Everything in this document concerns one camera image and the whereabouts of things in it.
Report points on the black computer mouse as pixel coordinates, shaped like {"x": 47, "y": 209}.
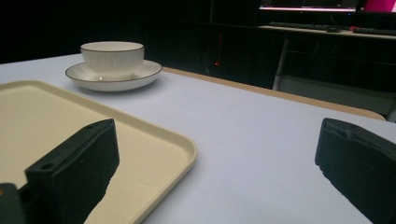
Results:
{"x": 333, "y": 29}

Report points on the cream plastic tray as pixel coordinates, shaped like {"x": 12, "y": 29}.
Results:
{"x": 40, "y": 124}

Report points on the background desk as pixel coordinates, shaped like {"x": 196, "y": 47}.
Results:
{"x": 327, "y": 56}

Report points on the white gold-rimmed plate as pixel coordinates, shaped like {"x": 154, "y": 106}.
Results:
{"x": 115, "y": 81}

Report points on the white ribbed bowl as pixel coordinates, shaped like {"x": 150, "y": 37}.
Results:
{"x": 112, "y": 59}

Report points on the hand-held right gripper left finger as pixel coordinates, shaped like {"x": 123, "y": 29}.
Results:
{"x": 74, "y": 174}

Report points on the computer monitor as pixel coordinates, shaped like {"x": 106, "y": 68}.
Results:
{"x": 308, "y": 5}

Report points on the black keyboard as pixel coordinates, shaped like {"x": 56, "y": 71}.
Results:
{"x": 375, "y": 31}
{"x": 299, "y": 26}

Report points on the pink-screen monitor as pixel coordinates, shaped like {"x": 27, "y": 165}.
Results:
{"x": 379, "y": 5}

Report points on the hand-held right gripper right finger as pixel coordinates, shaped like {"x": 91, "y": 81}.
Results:
{"x": 358, "y": 161}

